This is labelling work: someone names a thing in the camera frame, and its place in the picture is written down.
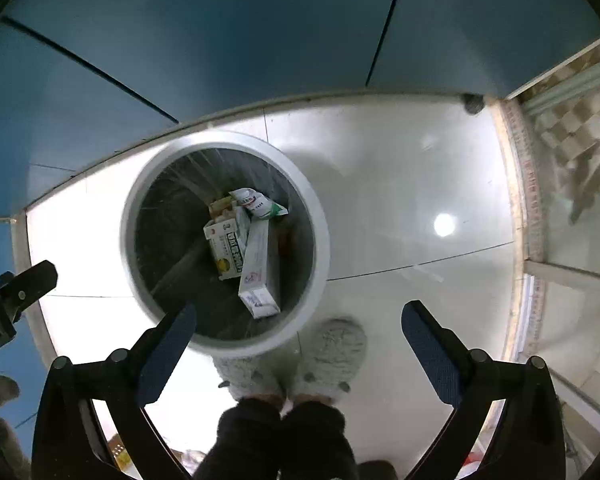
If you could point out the round white trash bin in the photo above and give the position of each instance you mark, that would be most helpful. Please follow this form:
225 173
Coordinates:
130 240

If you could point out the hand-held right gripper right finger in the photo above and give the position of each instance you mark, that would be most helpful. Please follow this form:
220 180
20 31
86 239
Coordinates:
430 355

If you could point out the long white box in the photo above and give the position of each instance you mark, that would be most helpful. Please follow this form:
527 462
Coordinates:
257 270

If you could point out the person's left forearm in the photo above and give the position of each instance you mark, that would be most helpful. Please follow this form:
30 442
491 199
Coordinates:
7 430

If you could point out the person's dark trouser legs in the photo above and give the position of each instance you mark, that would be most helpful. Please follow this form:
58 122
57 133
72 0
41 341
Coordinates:
280 445

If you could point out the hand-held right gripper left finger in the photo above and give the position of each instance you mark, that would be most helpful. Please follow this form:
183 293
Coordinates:
166 355

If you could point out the green white medicine box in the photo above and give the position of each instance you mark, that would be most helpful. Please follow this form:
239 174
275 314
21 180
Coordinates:
226 247

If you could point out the white sachet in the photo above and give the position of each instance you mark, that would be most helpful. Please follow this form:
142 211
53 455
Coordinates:
257 204

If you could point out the grey fuzzy slipper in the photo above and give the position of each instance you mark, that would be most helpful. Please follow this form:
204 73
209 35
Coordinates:
330 355
252 377

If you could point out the dark door stop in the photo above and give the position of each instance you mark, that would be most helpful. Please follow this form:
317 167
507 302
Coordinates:
472 103

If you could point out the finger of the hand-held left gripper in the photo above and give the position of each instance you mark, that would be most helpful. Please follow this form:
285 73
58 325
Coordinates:
27 285

